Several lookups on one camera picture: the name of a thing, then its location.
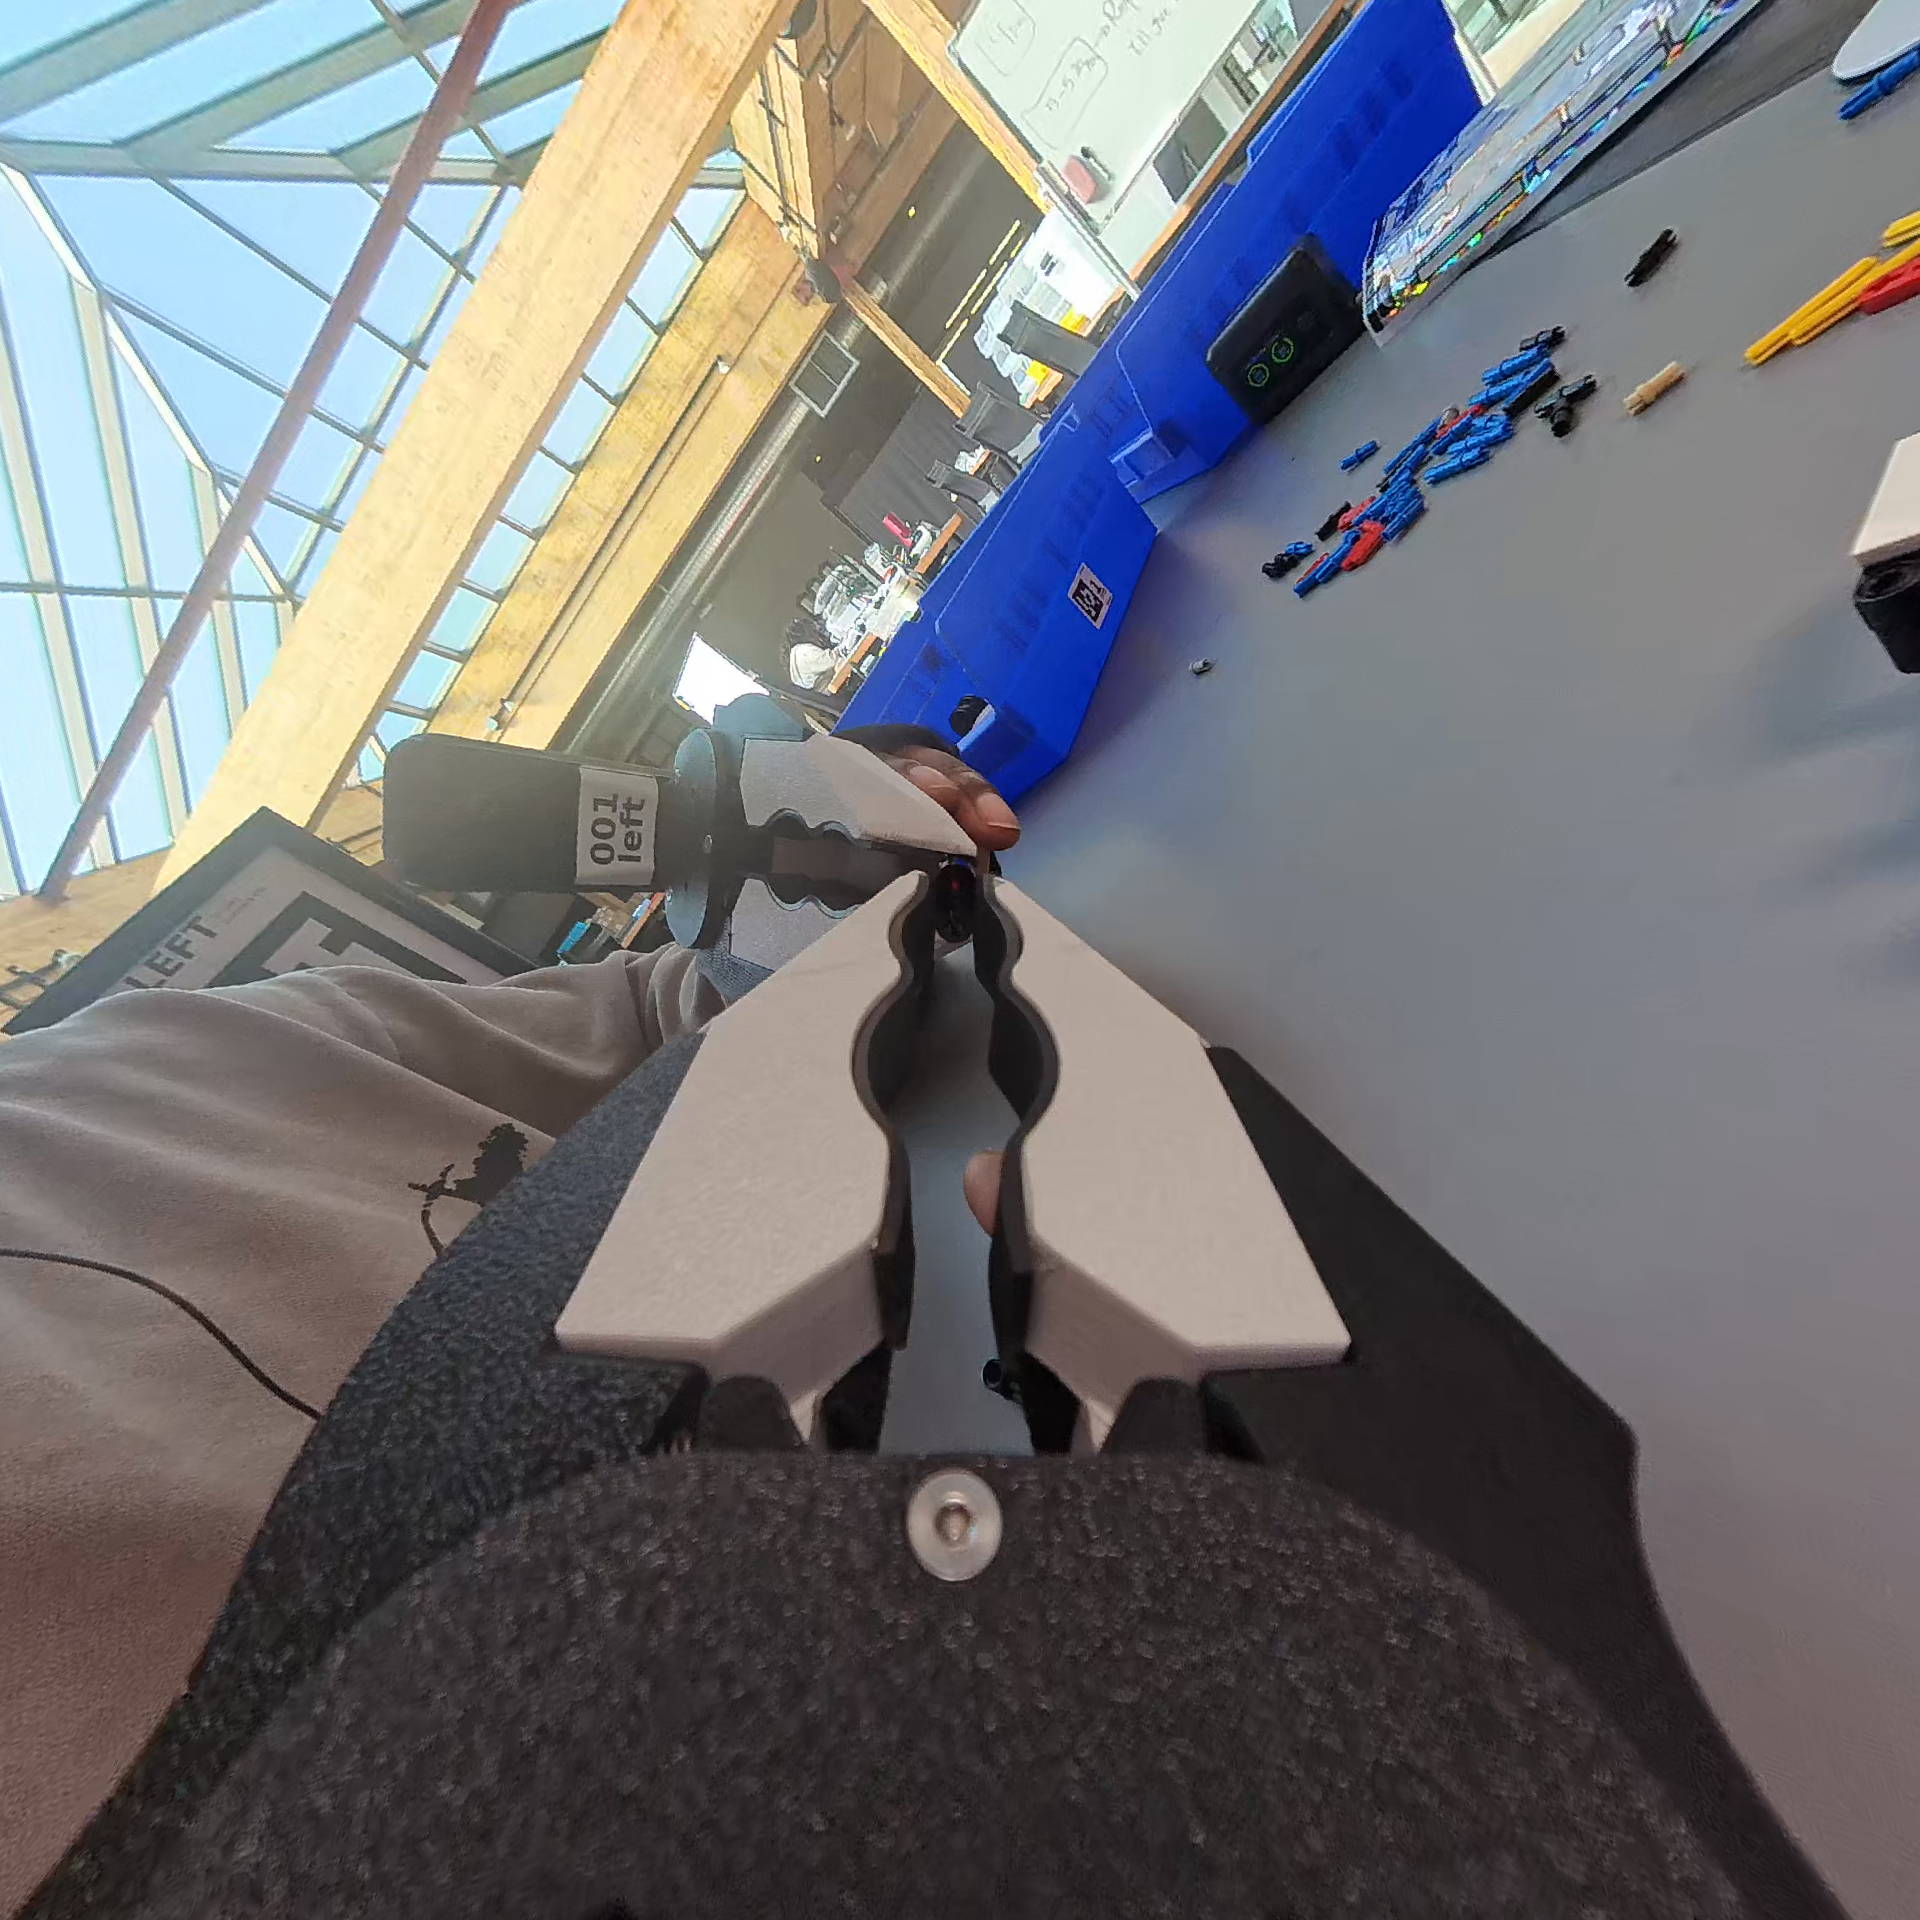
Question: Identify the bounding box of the black device with green rings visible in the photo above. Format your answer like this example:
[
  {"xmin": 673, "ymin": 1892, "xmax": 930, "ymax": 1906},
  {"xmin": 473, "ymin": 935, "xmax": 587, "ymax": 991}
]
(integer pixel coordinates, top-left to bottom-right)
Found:
[{"xmin": 1206, "ymin": 240, "xmax": 1369, "ymax": 432}]

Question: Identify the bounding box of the pink roof pipe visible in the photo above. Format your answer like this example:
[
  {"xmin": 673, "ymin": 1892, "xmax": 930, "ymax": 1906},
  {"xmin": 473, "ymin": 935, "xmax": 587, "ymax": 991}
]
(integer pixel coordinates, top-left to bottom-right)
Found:
[{"xmin": 36, "ymin": 0, "xmax": 514, "ymax": 905}]

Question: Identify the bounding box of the skylight window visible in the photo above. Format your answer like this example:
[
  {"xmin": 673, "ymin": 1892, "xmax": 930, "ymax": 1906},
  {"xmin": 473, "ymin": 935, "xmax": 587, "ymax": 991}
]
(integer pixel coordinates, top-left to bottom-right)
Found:
[{"xmin": 0, "ymin": 0, "xmax": 753, "ymax": 904}]

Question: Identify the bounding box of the wooden roof beam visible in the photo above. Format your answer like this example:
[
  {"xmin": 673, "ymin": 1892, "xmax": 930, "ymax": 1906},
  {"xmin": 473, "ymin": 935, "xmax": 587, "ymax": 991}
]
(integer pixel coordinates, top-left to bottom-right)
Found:
[
  {"xmin": 157, "ymin": 0, "xmax": 801, "ymax": 889},
  {"xmin": 435, "ymin": 195, "xmax": 846, "ymax": 753}
]

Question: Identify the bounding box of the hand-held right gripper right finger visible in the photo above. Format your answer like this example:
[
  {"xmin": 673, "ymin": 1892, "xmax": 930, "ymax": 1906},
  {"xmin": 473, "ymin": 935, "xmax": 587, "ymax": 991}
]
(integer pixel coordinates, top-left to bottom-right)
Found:
[{"xmin": 984, "ymin": 879, "xmax": 1353, "ymax": 1445}]

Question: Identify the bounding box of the toy instruction booklet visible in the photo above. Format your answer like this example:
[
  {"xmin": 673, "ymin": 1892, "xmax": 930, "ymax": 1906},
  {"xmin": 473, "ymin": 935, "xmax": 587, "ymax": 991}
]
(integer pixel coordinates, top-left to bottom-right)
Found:
[{"xmin": 1363, "ymin": 0, "xmax": 1777, "ymax": 348}]

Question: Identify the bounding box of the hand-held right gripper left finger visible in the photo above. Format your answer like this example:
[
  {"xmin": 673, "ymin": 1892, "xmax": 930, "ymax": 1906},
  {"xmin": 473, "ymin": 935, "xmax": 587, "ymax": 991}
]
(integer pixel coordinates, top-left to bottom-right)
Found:
[{"xmin": 556, "ymin": 871, "xmax": 932, "ymax": 1445}]

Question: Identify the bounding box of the pile of small brick pieces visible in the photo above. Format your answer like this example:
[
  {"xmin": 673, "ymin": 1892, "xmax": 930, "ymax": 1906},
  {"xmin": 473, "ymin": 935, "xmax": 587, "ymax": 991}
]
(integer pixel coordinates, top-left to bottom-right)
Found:
[{"xmin": 1264, "ymin": 323, "xmax": 1574, "ymax": 602}]

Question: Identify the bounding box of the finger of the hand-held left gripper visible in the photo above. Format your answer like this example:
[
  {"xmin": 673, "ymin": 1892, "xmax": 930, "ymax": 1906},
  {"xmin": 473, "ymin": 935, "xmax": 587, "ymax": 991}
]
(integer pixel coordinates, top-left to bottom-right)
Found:
[
  {"xmin": 737, "ymin": 731, "xmax": 979, "ymax": 861},
  {"xmin": 726, "ymin": 837, "xmax": 910, "ymax": 1008}
]

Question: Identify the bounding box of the thin black cable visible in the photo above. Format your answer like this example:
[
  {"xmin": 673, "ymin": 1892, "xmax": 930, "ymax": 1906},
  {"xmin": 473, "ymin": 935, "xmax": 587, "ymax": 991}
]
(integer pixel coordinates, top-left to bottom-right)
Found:
[{"xmin": 0, "ymin": 1245, "xmax": 328, "ymax": 1423}]

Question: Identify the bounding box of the grey desk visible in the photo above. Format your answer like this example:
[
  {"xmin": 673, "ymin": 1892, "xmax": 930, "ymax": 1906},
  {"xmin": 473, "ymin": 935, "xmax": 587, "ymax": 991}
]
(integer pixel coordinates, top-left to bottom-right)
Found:
[{"xmin": 878, "ymin": 0, "xmax": 1920, "ymax": 1920}]

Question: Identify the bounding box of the person's left hand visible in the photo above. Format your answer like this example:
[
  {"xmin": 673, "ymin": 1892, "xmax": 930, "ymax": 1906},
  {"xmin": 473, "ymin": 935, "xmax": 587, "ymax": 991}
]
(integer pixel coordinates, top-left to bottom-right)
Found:
[{"xmin": 901, "ymin": 761, "xmax": 1025, "ymax": 859}]

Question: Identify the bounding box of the person's left forearm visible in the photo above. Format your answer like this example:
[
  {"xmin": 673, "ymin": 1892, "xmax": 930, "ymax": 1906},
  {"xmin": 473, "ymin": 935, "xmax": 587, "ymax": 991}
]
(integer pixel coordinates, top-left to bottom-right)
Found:
[{"xmin": 496, "ymin": 945, "xmax": 741, "ymax": 1058}]

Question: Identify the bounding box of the whiteboard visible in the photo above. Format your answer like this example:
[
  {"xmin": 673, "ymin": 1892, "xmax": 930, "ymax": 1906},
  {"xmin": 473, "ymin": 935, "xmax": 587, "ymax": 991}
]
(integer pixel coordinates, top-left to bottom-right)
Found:
[{"xmin": 950, "ymin": 0, "xmax": 1281, "ymax": 209}]

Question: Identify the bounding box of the cluttered background table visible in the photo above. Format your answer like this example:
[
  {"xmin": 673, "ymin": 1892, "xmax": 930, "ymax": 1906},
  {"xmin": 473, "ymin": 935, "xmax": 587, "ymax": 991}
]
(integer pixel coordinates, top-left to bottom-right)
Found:
[{"xmin": 786, "ymin": 511, "xmax": 977, "ymax": 700}]

